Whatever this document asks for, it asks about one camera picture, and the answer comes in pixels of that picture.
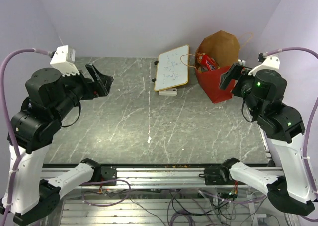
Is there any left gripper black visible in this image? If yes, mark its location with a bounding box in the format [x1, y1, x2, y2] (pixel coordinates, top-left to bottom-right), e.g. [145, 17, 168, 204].
[52, 61, 114, 120]

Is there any red brown paper bag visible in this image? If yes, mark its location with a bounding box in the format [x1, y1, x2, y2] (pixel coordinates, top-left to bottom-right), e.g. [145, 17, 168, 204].
[188, 30, 254, 103]

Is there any red cookie snack bag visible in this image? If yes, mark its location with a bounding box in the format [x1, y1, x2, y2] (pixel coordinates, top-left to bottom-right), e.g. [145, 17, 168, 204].
[196, 53, 219, 73]

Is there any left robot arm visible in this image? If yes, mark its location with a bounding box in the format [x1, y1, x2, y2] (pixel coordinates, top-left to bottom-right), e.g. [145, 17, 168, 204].
[0, 63, 114, 226]

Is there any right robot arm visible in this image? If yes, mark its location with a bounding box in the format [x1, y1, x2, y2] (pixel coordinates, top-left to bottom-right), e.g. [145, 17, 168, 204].
[219, 63, 316, 216]

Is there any white whiteboard eraser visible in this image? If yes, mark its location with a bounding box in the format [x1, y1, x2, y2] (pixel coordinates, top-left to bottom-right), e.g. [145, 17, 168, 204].
[159, 88, 177, 96]

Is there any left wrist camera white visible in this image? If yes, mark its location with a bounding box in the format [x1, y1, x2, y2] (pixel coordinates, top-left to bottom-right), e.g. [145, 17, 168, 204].
[50, 45, 80, 77]

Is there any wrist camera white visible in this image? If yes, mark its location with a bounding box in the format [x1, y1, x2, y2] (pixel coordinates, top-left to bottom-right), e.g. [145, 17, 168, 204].
[50, 45, 80, 77]
[248, 55, 280, 76]

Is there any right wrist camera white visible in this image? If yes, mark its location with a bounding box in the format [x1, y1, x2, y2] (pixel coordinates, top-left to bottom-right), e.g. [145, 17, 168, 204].
[248, 55, 280, 76]

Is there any small whiteboard wooden frame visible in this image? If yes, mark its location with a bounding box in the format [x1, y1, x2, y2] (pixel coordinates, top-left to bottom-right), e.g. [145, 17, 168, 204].
[154, 45, 189, 92]

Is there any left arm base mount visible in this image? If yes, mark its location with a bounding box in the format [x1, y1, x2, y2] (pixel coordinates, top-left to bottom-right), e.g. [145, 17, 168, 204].
[101, 166, 117, 186]

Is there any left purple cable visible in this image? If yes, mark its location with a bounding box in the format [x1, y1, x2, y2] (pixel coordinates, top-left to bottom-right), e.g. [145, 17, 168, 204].
[0, 48, 54, 212]

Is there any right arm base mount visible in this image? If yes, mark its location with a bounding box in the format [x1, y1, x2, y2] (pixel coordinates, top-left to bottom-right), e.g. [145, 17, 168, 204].
[198, 168, 233, 186]

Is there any aluminium frame rail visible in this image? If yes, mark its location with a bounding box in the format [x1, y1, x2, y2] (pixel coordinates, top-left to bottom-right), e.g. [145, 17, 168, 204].
[41, 166, 286, 189]

